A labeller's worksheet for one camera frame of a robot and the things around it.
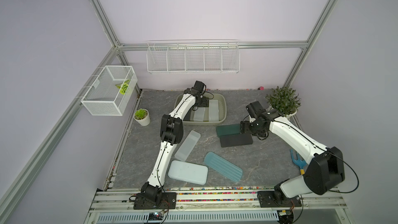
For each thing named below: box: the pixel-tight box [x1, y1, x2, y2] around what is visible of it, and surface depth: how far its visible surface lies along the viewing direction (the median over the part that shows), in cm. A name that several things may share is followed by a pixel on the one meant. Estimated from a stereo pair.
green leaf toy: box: [115, 79, 131, 95], surface depth 83 cm
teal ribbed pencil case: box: [204, 151, 244, 182], surface depth 84 cm
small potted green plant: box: [133, 108, 151, 127], surface depth 98 cm
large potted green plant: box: [265, 86, 302, 119], surface depth 91 cm
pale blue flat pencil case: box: [167, 160, 209, 186], surface depth 82 cm
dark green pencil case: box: [216, 123, 241, 138], surface depth 103 cm
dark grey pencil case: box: [219, 133, 254, 148], surface depth 95 cm
